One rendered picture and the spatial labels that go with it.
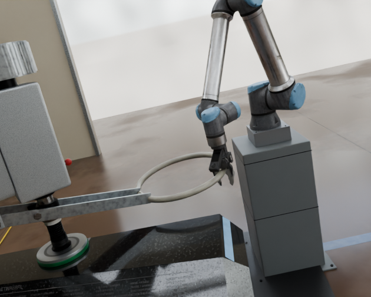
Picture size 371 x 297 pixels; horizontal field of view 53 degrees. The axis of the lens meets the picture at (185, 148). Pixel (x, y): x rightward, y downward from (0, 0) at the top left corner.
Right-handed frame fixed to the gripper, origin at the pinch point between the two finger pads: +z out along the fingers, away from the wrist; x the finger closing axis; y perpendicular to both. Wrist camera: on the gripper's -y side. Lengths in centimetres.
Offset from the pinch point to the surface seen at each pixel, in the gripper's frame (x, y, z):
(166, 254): 6, -52, 3
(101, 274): 27, -67, 2
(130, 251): 23, -52, 2
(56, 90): 385, 288, -33
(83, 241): 47, -52, -1
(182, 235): 6.1, -38.7, 3.1
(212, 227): -4.6, -31.9, 3.7
